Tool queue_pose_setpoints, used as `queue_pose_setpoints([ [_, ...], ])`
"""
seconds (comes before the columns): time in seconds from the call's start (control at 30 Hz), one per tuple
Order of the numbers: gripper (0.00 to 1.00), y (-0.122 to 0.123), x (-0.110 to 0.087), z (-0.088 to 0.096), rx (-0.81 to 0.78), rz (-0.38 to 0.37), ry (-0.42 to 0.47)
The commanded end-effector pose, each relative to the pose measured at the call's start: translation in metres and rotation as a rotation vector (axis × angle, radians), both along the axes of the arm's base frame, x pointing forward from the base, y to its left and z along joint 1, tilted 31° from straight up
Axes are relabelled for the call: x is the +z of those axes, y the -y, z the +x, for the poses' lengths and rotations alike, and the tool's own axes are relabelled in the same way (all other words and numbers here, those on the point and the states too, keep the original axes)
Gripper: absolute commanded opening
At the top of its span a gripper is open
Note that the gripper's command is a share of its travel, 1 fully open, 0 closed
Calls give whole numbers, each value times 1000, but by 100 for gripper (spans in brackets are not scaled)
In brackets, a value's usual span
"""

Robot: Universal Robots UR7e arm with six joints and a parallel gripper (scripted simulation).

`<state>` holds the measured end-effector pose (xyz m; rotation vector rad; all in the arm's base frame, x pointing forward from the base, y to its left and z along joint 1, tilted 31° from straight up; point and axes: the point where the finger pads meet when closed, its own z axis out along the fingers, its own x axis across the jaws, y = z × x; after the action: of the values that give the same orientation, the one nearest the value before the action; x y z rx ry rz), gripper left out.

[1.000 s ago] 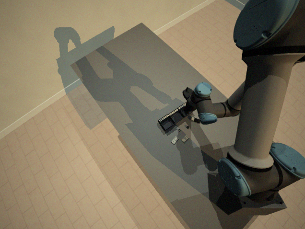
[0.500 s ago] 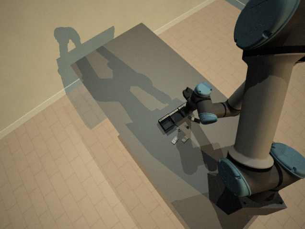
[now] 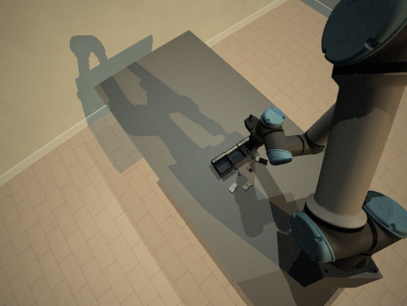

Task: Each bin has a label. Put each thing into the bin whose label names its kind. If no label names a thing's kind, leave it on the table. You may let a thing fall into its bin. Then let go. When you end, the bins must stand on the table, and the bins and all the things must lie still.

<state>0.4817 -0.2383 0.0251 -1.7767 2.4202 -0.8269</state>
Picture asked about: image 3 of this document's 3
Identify black rack of three bins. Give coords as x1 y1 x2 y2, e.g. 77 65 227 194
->
211 136 258 175

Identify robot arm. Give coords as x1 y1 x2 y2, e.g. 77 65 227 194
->
255 0 407 272

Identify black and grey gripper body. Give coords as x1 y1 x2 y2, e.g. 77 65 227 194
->
244 115 264 151

